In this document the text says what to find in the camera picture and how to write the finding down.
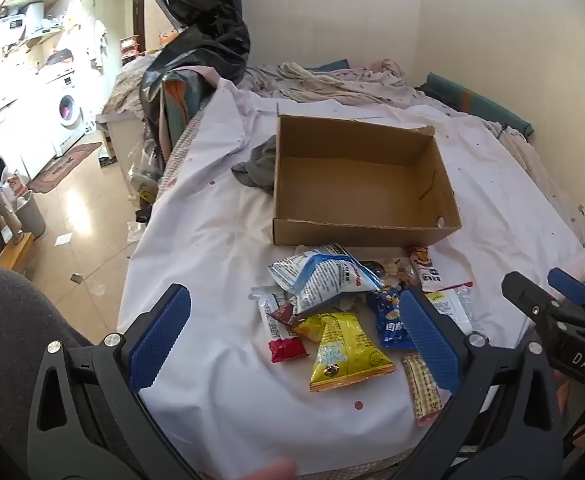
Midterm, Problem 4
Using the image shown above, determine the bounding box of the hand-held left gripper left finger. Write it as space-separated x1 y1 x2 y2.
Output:
27 284 203 480

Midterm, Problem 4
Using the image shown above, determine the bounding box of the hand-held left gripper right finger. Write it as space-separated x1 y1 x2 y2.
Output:
387 287 568 480

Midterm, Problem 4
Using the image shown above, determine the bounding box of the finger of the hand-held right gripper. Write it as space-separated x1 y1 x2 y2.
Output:
501 271 561 328
547 268 585 307

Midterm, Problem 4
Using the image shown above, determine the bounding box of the clear white snack packet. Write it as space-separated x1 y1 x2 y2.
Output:
423 282 476 336

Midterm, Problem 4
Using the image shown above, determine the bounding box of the blue and yellow snack bag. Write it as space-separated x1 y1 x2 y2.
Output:
365 287 418 351

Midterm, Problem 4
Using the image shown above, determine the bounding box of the beige striped snack bar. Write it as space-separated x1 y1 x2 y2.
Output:
401 353 443 427

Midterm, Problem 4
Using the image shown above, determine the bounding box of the white rice cracker packet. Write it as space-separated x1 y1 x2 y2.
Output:
407 245 446 293

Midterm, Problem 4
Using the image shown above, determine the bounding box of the white and red snack packet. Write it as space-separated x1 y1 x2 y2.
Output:
250 285 309 363

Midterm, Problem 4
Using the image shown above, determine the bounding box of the small orange snack packet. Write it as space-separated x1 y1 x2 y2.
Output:
292 315 326 343

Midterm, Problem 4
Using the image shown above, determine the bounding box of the small brown snack packet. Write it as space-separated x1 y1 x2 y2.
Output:
271 302 301 326

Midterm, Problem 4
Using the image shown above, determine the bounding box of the white and blue snack bag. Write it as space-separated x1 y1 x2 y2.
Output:
267 243 383 317

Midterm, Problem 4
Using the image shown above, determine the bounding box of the brown cardboard box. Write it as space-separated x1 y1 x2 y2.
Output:
272 114 462 247

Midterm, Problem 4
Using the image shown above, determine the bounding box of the person's left hand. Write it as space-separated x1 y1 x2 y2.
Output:
242 457 298 480

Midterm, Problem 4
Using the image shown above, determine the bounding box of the person's dark trouser leg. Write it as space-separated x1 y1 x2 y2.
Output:
0 266 123 480

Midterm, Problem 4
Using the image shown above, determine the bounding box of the wooden bench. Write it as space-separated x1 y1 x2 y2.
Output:
0 227 36 273

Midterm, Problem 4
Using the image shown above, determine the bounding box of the grey trash bin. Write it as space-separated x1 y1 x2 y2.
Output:
15 192 47 238

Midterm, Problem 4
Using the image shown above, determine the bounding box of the grey cloth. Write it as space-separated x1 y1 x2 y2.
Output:
231 135 278 195

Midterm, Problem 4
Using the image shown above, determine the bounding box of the white side cabinet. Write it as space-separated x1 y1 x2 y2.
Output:
96 112 146 196

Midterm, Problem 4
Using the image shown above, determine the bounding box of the green pillow with orange stripe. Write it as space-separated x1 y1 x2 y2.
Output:
417 72 533 138

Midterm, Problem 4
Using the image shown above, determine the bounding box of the brown floor mat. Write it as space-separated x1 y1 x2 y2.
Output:
26 141 103 195

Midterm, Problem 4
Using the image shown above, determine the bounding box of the teal and orange bag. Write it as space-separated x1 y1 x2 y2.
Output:
161 71 208 153

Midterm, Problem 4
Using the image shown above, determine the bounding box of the white washing machine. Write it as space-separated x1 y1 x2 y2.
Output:
37 65 86 156

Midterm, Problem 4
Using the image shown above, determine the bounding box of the crumpled beige blanket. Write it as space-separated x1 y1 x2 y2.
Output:
245 57 423 108

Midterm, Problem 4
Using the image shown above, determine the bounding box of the teal cushion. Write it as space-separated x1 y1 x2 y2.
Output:
310 59 351 73

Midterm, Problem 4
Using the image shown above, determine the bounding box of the black plastic bag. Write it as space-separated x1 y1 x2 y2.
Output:
141 0 250 133

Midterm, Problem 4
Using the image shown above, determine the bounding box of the white kitchen appliance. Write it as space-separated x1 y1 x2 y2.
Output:
0 2 46 46

